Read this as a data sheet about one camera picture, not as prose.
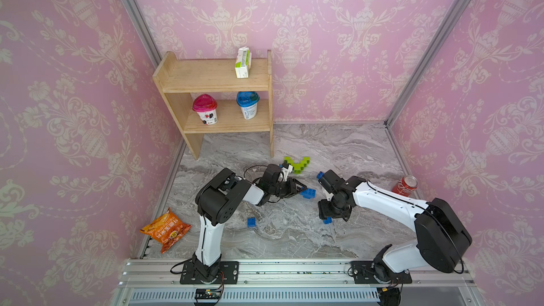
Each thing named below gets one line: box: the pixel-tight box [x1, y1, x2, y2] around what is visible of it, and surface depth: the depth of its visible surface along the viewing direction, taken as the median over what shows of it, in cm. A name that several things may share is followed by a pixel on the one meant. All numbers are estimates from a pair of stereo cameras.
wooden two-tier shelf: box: [152, 49, 275, 161], surface depth 83 cm
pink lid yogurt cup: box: [191, 93, 219, 126], surface depth 87 cm
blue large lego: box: [299, 186, 317, 200], surface depth 92 cm
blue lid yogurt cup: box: [235, 90, 260, 120], surface depth 89 cm
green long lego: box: [293, 162, 305, 175], surface depth 102 cm
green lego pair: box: [284, 156, 299, 175], surface depth 105 cm
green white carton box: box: [235, 46, 252, 79], surface depth 77 cm
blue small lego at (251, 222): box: [247, 217, 256, 228], surface depth 87 cm
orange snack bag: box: [139, 207, 192, 255], surface depth 81 cm
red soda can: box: [391, 174, 419, 197], surface depth 87 cm
